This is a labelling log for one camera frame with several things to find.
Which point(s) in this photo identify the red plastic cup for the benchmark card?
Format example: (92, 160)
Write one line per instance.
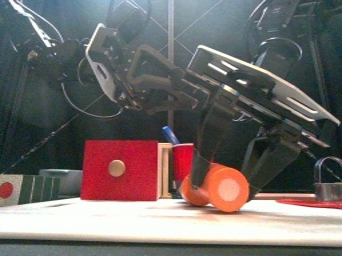
(182, 163)

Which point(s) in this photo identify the red flat plate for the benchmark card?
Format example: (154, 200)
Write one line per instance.
(311, 203)

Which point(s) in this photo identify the blue marker pen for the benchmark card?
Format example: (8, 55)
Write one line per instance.
(170, 135)

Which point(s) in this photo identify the white cutting board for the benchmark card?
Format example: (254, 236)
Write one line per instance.
(169, 223)

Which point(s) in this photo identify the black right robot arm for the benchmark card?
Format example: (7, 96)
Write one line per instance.
(285, 40)

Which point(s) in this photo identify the metal frame pole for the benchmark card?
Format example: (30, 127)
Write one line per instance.
(171, 26)

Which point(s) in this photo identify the red cube with wooden knob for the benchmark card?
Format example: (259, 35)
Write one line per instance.
(120, 170)

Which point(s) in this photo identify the orange toy carrot bottom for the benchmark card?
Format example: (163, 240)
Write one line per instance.
(222, 190)

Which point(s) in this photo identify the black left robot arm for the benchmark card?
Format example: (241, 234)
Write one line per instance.
(42, 55)

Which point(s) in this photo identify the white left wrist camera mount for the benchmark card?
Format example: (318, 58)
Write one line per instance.
(95, 56)

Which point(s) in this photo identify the light wooden box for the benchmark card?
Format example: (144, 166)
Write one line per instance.
(166, 170)

